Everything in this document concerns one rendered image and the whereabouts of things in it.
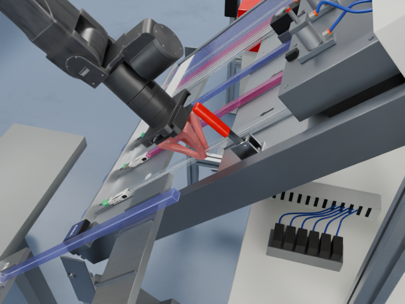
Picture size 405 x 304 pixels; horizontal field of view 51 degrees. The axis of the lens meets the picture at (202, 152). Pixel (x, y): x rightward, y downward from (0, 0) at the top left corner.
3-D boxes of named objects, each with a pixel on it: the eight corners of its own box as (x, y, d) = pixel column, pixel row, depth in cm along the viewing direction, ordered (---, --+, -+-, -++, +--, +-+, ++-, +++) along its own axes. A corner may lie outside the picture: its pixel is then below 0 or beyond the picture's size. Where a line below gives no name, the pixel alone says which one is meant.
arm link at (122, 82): (104, 64, 66) (90, 82, 62) (132, 38, 63) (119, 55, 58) (137, 95, 69) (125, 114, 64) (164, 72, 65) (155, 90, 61)
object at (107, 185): (97, 256, 87) (70, 236, 84) (188, 81, 133) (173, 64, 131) (100, 254, 86) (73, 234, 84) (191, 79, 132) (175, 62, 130)
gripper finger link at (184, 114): (224, 135, 70) (185, 96, 67) (214, 164, 65) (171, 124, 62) (196, 150, 74) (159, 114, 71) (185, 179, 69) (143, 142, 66)
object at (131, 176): (91, 248, 85) (79, 239, 84) (185, 73, 131) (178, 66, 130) (149, 222, 74) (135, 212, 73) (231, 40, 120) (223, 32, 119)
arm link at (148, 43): (73, 30, 63) (60, 66, 57) (120, -22, 57) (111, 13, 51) (136, 75, 69) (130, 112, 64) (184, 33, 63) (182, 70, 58)
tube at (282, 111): (106, 208, 88) (102, 205, 87) (109, 203, 89) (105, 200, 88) (316, 100, 57) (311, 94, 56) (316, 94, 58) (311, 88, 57)
